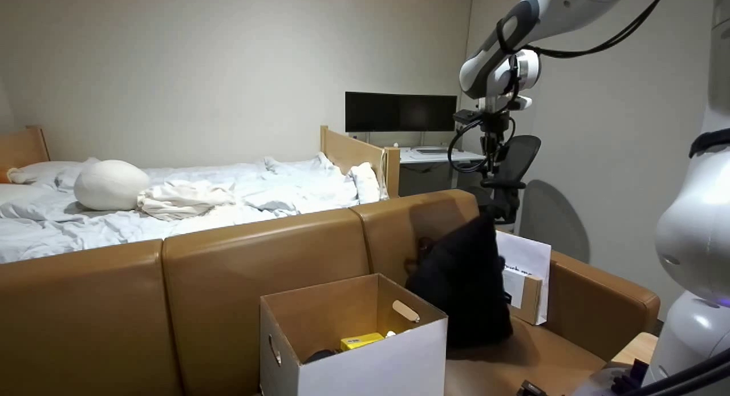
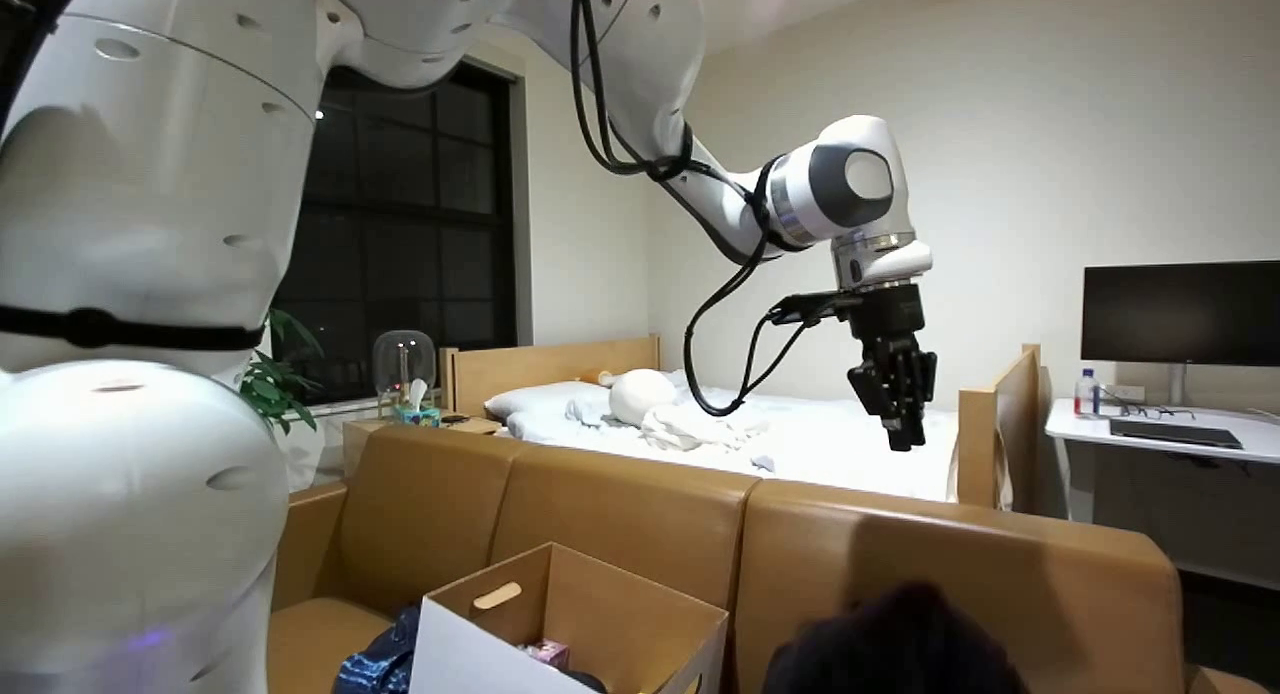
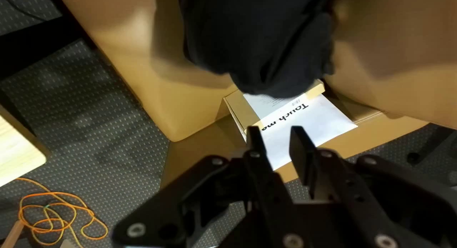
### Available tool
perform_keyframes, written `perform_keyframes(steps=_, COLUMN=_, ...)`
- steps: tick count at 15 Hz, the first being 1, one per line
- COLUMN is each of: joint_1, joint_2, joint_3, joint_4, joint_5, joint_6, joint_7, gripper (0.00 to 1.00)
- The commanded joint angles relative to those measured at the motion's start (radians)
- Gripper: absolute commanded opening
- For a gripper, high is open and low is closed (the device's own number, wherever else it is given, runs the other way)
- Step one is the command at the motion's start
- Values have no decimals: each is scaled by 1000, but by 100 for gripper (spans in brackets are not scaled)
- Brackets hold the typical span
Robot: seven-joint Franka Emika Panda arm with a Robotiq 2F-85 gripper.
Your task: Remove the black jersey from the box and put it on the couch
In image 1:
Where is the brown leather couch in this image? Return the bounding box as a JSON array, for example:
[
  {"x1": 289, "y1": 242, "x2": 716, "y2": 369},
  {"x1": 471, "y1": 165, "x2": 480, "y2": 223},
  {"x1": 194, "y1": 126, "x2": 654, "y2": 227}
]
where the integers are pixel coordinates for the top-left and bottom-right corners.
[{"x1": 0, "y1": 189, "x2": 661, "y2": 396}]

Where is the white desk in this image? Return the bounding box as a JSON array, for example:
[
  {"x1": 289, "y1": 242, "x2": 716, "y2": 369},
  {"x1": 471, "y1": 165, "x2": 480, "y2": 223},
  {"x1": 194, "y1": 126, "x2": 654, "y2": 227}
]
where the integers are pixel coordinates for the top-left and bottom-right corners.
[{"x1": 398, "y1": 147, "x2": 486, "y2": 198}]

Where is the wooden bed frame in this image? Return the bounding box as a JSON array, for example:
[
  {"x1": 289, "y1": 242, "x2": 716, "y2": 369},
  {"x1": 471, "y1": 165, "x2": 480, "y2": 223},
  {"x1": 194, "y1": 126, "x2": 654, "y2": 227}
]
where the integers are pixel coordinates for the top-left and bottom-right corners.
[{"x1": 0, "y1": 125, "x2": 401, "y2": 200}]

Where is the black office chair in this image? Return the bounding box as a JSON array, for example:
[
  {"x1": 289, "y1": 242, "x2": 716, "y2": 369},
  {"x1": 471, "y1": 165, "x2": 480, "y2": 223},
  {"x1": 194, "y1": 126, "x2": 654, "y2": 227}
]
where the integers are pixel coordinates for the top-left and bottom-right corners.
[{"x1": 478, "y1": 135, "x2": 542, "y2": 226}]

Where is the small white pillow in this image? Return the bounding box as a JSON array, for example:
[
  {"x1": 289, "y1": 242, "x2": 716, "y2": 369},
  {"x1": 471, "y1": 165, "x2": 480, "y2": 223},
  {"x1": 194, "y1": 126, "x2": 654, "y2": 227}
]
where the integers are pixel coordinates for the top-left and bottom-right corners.
[{"x1": 348, "y1": 162, "x2": 382, "y2": 205}]

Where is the brown cardboard package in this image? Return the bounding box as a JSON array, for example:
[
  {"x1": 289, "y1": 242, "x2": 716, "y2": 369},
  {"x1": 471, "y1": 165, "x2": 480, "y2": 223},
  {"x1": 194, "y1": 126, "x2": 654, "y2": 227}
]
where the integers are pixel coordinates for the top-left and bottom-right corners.
[{"x1": 502, "y1": 268, "x2": 543, "y2": 326}]

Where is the white duvet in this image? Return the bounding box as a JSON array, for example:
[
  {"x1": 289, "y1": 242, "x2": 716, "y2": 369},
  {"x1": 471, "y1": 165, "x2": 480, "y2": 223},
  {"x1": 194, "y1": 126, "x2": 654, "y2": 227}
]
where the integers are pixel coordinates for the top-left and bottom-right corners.
[{"x1": 0, "y1": 153, "x2": 390, "y2": 264}]

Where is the small yellow box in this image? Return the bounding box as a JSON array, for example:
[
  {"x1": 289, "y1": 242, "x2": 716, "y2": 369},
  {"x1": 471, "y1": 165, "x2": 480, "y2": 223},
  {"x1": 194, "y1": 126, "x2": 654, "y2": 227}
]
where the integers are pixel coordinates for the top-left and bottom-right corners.
[{"x1": 340, "y1": 333, "x2": 385, "y2": 351}]

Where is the white paper bag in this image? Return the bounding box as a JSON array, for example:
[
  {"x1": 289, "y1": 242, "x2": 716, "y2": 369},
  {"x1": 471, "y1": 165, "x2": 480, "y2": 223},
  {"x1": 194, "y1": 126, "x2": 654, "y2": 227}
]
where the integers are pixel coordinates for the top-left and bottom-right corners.
[{"x1": 495, "y1": 231, "x2": 552, "y2": 326}]

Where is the white open cardboard box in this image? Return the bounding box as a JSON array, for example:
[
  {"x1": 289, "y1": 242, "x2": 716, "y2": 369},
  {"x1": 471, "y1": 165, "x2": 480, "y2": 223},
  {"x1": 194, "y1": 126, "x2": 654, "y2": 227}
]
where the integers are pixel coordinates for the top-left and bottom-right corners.
[{"x1": 259, "y1": 273, "x2": 449, "y2": 396}]

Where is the row of monitors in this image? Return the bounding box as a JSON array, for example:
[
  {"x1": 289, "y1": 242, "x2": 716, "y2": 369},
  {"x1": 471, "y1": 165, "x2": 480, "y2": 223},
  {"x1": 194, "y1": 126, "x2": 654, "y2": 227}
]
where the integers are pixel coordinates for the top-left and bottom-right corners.
[{"x1": 344, "y1": 91, "x2": 458, "y2": 134}]

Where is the flat white pillow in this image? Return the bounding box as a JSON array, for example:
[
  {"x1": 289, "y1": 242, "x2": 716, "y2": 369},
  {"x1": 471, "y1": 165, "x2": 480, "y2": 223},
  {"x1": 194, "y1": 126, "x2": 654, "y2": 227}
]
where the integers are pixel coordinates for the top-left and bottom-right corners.
[{"x1": 6, "y1": 157, "x2": 101, "y2": 185}]

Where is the round white pillow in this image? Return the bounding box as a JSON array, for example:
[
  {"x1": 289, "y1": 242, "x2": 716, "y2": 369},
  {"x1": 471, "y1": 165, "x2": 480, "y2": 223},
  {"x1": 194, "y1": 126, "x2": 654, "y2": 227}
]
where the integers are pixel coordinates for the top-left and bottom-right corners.
[{"x1": 74, "y1": 160, "x2": 152, "y2": 212}]

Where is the black clamp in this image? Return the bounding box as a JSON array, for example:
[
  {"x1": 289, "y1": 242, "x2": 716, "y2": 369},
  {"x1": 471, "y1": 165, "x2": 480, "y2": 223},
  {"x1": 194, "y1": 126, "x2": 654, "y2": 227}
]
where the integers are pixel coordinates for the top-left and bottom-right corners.
[{"x1": 611, "y1": 358, "x2": 650, "y2": 395}]

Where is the crumpled cream cloth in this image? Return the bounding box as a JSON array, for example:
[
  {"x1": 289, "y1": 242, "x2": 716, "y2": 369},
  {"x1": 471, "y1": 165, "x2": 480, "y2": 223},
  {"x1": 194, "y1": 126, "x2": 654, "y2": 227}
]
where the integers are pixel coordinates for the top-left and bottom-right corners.
[{"x1": 136, "y1": 180, "x2": 238, "y2": 221}]

